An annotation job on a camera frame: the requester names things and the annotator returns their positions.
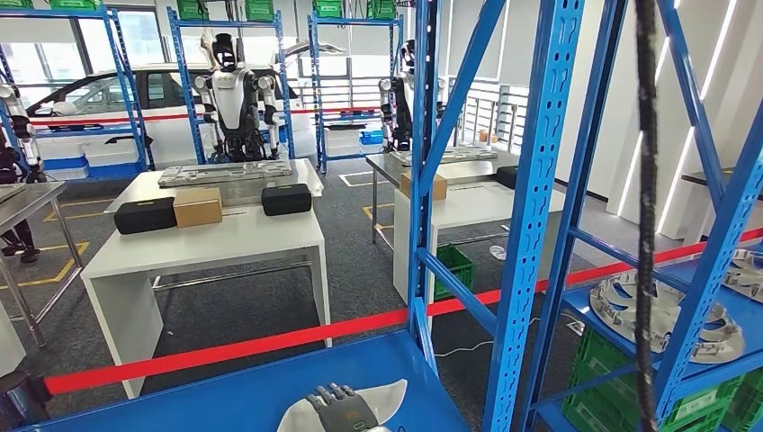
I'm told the white floor cable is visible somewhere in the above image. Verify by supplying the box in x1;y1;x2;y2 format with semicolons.
434;316;586;359

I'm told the blue steel shelf rack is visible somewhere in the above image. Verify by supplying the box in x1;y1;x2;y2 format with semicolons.
0;3;157;174
12;0;588;432
307;12;405;174
166;5;296;165
518;0;763;432

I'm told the black braided tether rope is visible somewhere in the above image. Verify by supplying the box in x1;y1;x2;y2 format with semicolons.
632;0;661;432

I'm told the brown cardboard box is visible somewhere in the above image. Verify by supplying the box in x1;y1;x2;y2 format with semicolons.
173;186;224;229
399;171;448;203

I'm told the black case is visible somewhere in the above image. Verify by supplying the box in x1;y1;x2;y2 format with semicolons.
494;165;520;191
112;197;178;236
261;183;313;218

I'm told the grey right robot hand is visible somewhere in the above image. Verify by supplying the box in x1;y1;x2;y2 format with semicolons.
305;382;381;432

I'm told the grey car part panel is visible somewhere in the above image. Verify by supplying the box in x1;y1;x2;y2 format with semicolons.
390;144;498;167
157;159;294;189

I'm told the silver wheel hubcap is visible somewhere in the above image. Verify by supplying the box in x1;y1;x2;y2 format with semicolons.
588;269;746;366
721;248;763;305

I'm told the white car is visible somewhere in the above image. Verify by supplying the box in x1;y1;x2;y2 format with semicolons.
26;62;317;168

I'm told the black white humanoid robot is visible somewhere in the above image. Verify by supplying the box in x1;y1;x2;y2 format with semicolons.
192;32;282;163
378;39;445;153
0;80;46;265

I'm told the white car mirror cover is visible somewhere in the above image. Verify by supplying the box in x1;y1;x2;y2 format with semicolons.
275;378;408;432

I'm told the dark top table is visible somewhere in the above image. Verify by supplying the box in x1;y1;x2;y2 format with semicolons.
682;169;763;204

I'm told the white table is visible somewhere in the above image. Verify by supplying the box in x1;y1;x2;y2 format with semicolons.
391;180;568;305
0;301;28;380
80;205;333;401

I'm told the red barrier belt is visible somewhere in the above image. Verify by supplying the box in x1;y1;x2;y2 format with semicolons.
28;107;382;128
44;226;763;398

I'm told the black barrier stanchion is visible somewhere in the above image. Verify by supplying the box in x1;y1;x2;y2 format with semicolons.
0;369;54;432

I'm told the white slatted railing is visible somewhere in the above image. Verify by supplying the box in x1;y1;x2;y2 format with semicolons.
459;80;532;153

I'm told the blue white storage bin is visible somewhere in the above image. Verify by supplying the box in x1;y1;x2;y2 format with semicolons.
42;156;91;181

